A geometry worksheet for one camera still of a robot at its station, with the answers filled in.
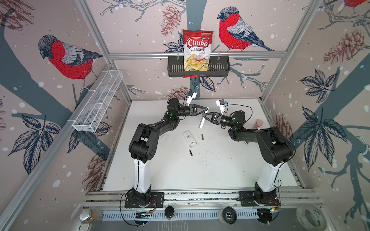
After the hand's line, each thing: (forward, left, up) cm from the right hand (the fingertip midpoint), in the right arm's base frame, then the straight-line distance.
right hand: (201, 119), depth 81 cm
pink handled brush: (+14, -42, -22) cm, 50 cm away
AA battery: (+2, -1, -21) cm, 22 cm away
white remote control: (-2, 0, +1) cm, 3 cm away
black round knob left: (-43, +14, -11) cm, 47 cm away
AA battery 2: (-11, +6, -21) cm, 25 cm away
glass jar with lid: (-46, +48, -11) cm, 68 cm away
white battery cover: (0, +25, -21) cm, 32 cm away
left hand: (+2, -3, +5) cm, 6 cm away
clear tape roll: (-41, -55, -26) cm, 73 cm away
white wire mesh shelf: (-7, +56, +12) cm, 57 cm away
